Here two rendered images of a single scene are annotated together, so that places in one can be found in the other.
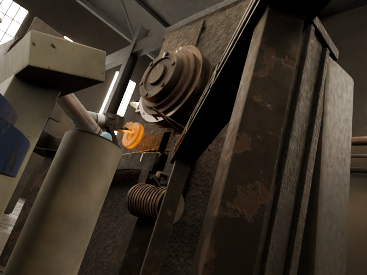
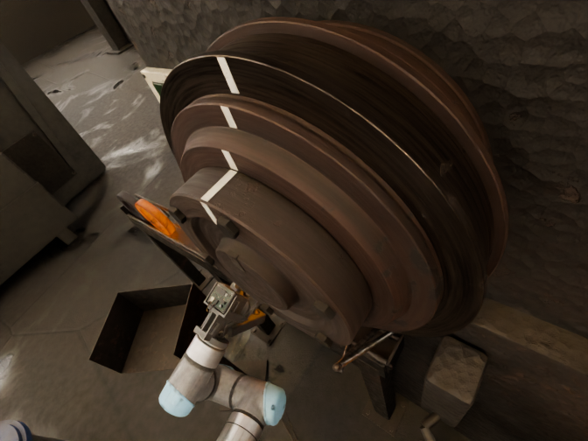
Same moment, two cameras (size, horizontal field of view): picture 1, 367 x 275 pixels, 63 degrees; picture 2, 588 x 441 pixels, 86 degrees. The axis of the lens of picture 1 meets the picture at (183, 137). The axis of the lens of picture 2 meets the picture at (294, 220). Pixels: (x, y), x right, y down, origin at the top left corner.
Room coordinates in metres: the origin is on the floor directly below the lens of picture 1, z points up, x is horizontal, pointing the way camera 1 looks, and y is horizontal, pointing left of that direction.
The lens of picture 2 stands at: (1.15, 0.14, 1.44)
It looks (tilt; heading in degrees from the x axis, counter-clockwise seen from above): 47 degrees down; 3
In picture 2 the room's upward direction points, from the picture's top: 22 degrees counter-clockwise
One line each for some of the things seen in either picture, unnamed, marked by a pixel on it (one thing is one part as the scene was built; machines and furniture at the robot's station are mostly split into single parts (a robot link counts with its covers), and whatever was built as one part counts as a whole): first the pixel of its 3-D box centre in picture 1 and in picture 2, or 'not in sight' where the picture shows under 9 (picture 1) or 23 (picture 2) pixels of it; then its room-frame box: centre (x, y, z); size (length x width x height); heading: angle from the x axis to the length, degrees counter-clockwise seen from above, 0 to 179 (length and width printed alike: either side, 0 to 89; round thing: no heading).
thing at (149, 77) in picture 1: (159, 76); (263, 265); (1.40, 0.21, 1.11); 0.28 x 0.06 x 0.28; 40
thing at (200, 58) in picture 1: (172, 85); (305, 213); (1.46, 0.14, 1.11); 0.47 x 0.06 x 0.47; 40
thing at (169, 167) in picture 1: (180, 163); (451, 382); (1.29, -0.02, 0.68); 0.11 x 0.08 x 0.24; 130
